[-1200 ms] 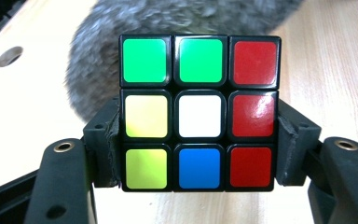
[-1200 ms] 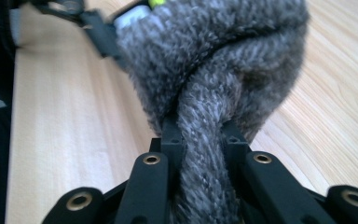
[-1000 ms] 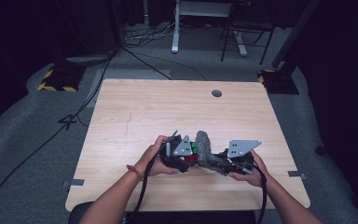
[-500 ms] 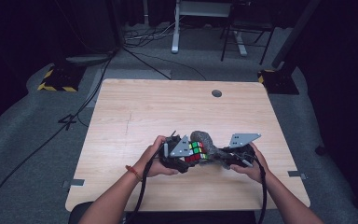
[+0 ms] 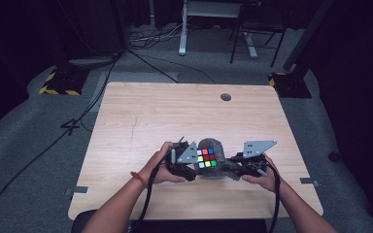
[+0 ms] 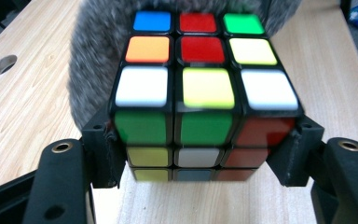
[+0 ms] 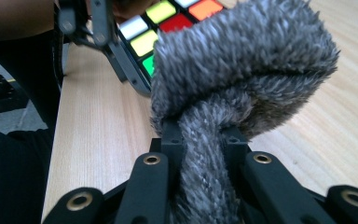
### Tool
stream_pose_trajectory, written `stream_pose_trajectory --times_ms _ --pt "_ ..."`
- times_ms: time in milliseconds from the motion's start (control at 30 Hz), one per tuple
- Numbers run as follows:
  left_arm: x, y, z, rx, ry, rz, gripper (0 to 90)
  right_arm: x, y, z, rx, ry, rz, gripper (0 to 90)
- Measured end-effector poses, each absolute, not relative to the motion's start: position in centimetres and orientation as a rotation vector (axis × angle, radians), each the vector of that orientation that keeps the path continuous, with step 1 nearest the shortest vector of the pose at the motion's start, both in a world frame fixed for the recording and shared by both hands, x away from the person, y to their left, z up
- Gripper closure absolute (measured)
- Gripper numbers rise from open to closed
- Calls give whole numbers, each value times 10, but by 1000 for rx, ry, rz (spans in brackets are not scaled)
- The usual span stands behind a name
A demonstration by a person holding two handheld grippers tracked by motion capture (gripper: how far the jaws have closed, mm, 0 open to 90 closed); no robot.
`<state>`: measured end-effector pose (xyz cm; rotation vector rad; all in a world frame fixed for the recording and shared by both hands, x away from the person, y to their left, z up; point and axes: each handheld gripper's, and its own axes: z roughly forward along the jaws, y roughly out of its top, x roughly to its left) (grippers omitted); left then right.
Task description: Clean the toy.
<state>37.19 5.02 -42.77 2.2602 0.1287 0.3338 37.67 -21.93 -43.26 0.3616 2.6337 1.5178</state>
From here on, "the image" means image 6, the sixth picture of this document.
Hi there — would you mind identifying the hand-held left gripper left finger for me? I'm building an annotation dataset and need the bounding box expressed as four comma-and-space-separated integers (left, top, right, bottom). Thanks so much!
80, 105, 129, 189

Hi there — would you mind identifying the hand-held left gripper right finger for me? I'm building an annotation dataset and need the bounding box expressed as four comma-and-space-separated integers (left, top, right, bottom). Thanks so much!
265, 114, 326, 189

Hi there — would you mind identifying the grey fluffy cloth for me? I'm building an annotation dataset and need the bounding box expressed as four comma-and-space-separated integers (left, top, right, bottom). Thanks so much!
66, 0, 303, 132

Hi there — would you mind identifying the multicoloured puzzle cube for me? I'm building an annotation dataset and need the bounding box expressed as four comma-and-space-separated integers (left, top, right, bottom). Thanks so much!
107, 8, 306, 184

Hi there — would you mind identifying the grey table grommet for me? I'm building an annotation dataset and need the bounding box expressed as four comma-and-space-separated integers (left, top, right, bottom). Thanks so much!
0, 54, 19, 77

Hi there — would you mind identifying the right hand-held gripper black cable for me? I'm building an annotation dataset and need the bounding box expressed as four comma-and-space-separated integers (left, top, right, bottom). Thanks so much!
339, 0, 354, 19

